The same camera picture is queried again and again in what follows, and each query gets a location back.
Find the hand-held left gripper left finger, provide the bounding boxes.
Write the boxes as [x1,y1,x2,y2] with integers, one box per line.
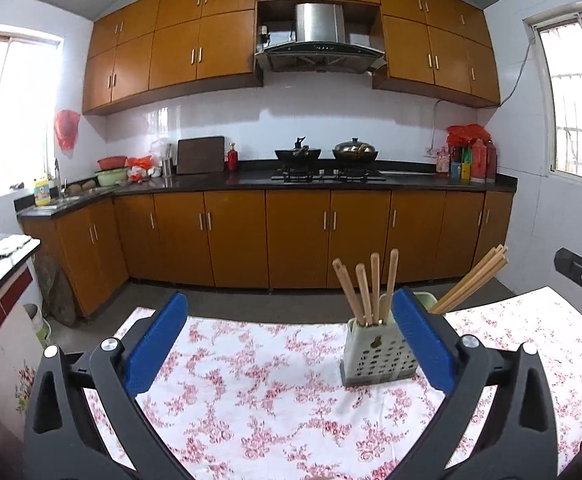
[31,291,193,480]

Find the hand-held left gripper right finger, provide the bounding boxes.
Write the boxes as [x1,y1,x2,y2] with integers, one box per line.
[390,286,558,480]

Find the green perforated chopstick holder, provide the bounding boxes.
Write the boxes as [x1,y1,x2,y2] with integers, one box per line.
[342,291,447,387]

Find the thin wooden chopstick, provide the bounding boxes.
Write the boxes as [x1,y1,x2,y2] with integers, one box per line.
[438,256,510,314]

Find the dark woven sack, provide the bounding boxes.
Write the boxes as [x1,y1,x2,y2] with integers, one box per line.
[33,255,77,326]

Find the white and green bucket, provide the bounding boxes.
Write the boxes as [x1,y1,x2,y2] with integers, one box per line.
[23,304,52,349]

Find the red floral white tablecloth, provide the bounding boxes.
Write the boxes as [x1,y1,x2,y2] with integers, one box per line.
[81,286,582,480]

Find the wooden base cabinets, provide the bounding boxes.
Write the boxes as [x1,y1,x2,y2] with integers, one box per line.
[21,187,515,319]

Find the white and red side cabinet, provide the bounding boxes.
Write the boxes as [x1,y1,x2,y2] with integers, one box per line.
[0,232,42,417]

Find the barred white framed window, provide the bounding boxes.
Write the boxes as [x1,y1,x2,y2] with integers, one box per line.
[524,2,582,189]

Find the black kitchen countertop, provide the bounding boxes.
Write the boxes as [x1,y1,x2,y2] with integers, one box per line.
[15,160,517,219]

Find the green plastic basin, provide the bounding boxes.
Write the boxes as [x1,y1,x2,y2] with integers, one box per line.
[95,169,130,187]

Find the red and white plastic bag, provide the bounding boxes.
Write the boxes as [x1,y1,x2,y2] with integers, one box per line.
[126,156,153,184]

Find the crumpled red plastic bag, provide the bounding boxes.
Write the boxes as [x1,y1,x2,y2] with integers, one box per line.
[446,124,492,146]

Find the white cloth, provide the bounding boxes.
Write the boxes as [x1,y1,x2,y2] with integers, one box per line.
[0,234,34,259]

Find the yellow detergent bottle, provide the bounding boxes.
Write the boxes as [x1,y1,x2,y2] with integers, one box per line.
[33,174,52,207]

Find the steel faucet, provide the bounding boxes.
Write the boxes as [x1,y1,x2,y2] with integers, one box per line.
[53,158,67,200]

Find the black gas stove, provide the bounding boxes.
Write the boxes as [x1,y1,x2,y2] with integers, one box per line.
[271,167,387,184]

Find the dark brown cutting board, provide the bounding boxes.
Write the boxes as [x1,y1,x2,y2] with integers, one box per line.
[177,136,226,176]

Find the clear plastic bag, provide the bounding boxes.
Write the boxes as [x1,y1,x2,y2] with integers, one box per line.
[150,139,175,177]

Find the wok with metal lid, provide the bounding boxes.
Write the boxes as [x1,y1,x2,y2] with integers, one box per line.
[332,137,380,167]

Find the steel range hood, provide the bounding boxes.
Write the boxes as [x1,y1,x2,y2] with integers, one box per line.
[254,2,387,75]

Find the wall power cable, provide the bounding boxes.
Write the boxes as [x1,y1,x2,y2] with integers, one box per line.
[428,37,532,157]

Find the black wok with handle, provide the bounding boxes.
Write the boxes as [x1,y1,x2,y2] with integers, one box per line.
[274,136,322,170]

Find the red plastic bag on wall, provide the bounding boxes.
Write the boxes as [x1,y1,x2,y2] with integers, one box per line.
[54,110,81,155]

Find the wooden wall cabinets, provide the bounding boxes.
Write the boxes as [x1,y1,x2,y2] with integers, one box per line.
[82,0,501,116]

